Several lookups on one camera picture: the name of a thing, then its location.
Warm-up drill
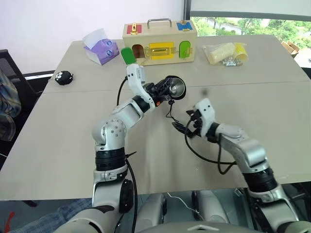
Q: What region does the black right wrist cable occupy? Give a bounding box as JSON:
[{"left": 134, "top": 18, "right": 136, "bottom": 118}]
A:
[{"left": 184, "top": 120, "right": 240, "bottom": 175}]

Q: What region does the clear plastic bag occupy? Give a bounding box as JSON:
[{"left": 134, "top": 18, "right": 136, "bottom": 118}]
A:
[{"left": 202, "top": 42, "right": 249, "bottom": 67}]

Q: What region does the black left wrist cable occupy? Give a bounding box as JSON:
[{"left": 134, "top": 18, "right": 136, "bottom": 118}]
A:
[{"left": 116, "top": 76, "right": 129, "bottom": 107}]

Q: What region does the black office chair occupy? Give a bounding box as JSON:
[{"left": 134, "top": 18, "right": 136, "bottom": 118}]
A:
[{"left": 0, "top": 49, "right": 56, "bottom": 115}]

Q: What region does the black plush toy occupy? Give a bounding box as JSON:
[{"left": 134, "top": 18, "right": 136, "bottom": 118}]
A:
[{"left": 53, "top": 70, "right": 75, "bottom": 86}]

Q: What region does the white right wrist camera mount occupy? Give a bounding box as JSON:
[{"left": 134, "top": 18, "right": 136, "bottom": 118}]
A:
[{"left": 193, "top": 98, "right": 217, "bottom": 139}]

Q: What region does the thin white wire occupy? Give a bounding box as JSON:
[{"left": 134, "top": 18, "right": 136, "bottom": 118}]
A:
[{"left": 167, "top": 191, "right": 203, "bottom": 219}]

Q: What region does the red cord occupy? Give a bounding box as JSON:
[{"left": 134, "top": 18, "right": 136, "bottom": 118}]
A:
[{"left": 5, "top": 211, "right": 16, "bottom": 230}]

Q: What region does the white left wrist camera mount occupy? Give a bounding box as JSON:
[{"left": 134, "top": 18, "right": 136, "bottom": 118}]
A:
[{"left": 125, "top": 63, "right": 156, "bottom": 110}]

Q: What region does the white window roller blind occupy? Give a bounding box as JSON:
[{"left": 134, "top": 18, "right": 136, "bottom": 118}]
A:
[{"left": 190, "top": 0, "right": 311, "bottom": 18}]

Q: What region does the metal cup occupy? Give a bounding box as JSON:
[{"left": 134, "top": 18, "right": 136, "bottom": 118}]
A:
[{"left": 170, "top": 78, "right": 185, "bottom": 97}]

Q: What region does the wooden lock box with handle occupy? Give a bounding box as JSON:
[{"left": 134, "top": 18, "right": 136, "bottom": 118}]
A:
[{"left": 121, "top": 17, "right": 198, "bottom": 67}]

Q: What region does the yellow plastic cup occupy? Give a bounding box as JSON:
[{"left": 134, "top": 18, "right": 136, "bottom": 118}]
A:
[{"left": 233, "top": 43, "right": 249, "bottom": 62}]

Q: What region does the silver robot torso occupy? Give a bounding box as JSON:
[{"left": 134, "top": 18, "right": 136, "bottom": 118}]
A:
[{"left": 52, "top": 205, "right": 311, "bottom": 233}]

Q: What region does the beige foam roll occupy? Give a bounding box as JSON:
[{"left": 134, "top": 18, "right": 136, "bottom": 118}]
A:
[{"left": 208, "top": 43, "right": 236, "bottom": 65}]

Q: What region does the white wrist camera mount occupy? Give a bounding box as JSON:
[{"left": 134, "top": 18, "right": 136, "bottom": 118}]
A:
[
  {"left": 125, "top": 63, "right": 156, "bottom": 110},
  {"left": 193, "top": 98, "right": 217, "bottom": 139}
]

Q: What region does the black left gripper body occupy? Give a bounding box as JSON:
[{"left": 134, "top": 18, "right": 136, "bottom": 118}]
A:
[{"left": 144, "top": 79, "right": 171, "bottom": 103}]

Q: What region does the brown cardboard box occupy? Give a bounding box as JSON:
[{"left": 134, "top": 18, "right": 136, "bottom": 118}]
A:
[{"left": 281, "top": 40, "right": 301, "bottom": 59}]

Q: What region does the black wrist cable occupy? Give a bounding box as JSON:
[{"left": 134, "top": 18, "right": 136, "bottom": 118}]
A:
[
  {"left": 116, "top": 76, "right": 129, "bottom": 107},
  {"left": 184, "top": 120, "right": 240, "bottom": 175}
]

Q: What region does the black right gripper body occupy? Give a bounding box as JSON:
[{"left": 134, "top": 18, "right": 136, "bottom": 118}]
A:
[{"left": 188, "top": 113, "right": 204, "bottom": 139}]

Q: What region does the silver rounded robot part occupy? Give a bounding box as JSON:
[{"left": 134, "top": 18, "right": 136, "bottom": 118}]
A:
[
  {"left": 193, "top": 190, "right": 229, "bottom": 224},
  {"left": 139, "top": 193, "right": 169, "bottom": 229}
]

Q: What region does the blue checked cloth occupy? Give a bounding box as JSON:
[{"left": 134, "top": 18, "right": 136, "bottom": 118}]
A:
[{"left": 9, "top": 198, "right": 93, "bottom": 233}]

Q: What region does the purple tissue box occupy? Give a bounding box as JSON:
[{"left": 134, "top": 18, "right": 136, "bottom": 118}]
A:
[{"left": 82, "top": 28, "right": 121, "bottom": 66}]

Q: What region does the black left shoulder cable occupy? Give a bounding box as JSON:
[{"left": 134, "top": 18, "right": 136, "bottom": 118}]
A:
[{"left": 123, "top": 151, "right": 139, "bottom": 233}]

